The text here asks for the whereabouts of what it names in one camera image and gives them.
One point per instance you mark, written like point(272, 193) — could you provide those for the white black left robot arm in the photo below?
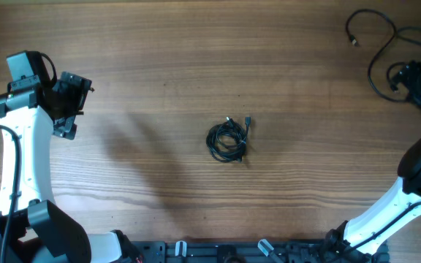
point(39, 104)

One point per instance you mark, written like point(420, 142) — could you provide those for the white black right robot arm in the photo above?
point(358, 239)

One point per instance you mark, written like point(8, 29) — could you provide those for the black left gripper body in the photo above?
point(71, 97)

